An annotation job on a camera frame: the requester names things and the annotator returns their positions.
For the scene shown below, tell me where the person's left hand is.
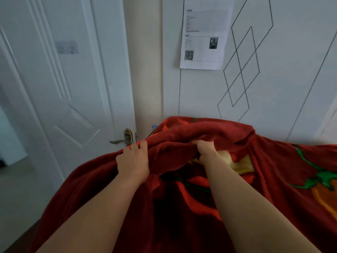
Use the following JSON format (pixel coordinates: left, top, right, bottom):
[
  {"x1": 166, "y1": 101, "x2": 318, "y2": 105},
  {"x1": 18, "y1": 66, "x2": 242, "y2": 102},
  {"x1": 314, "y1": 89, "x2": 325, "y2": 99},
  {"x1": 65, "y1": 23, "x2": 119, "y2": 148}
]
[{"x1": 115, "y1": 140, "x2": 150, "y2": 183}]

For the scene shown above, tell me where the white panelled door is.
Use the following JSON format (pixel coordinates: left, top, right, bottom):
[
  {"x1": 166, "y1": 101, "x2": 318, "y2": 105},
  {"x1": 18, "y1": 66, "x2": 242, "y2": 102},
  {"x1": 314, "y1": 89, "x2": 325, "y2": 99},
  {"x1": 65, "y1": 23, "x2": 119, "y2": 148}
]
[{"x1": 0, "y1": 0, "x2": 136, "y2": 193}]

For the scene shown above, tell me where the person's right forearm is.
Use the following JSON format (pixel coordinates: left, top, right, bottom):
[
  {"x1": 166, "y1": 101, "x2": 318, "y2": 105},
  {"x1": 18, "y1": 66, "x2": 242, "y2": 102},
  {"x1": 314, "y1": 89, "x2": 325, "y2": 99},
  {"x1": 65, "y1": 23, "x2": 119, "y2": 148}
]
[{"x1": 203, "y1": 155, "x2": 322, "y2": 253}]

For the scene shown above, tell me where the red patterned fleece blanket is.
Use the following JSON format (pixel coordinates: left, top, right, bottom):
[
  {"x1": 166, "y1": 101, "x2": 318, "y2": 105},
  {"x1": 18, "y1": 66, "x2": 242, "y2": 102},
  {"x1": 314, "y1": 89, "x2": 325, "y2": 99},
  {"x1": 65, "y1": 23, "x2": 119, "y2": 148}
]
[{"x1": 28, "y1": 116, "x2": 337, "y2": 253}]

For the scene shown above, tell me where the brass door handle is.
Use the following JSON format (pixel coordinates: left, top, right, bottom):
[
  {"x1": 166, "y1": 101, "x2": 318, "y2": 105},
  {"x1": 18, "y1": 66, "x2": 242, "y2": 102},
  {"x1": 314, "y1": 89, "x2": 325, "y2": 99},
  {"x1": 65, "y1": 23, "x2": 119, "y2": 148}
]
[{"x1": 109, "y1": 128, "x2": 134, "y2": 147}]

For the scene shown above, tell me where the person's left forearm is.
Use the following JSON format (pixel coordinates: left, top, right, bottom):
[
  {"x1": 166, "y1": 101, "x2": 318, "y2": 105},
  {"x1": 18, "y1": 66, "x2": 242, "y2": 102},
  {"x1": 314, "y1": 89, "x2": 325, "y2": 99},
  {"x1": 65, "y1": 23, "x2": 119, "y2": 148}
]
[{"x1": 36, "y1": 174, "x2": 150, "y2": 253}]

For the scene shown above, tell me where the grey plate on door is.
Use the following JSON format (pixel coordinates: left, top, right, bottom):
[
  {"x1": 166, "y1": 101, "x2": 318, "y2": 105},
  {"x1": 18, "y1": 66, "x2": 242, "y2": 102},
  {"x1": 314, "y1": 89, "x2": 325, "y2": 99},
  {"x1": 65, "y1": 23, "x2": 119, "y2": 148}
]
[{"x1": 54, "y1": 40, "x2": 80, "y2": 55}]

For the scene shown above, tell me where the person's right hand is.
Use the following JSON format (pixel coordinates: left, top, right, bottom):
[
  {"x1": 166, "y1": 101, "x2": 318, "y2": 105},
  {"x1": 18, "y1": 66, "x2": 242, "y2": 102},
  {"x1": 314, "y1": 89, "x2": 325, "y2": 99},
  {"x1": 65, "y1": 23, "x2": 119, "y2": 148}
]
[{"x1": 191, "y1": 140, "x2": 225, "y2": 167}]

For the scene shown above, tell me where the white wardrobe with line pattern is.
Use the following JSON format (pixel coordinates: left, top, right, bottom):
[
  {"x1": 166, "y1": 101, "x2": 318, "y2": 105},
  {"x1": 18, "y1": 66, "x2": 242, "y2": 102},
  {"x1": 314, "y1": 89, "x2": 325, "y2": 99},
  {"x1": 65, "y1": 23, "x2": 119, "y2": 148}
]
[{"x1": 162, "y1": 0, "x2": 337, "y2": 146}]

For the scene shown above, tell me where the white printed paper notice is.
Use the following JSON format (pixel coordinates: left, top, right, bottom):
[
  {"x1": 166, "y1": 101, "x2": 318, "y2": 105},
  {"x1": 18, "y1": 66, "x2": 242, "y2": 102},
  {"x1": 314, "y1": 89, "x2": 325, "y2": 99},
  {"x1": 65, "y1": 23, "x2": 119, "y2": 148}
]
[{"x1": 180, "y1": 0, "x2": 235, "y2": 70}]

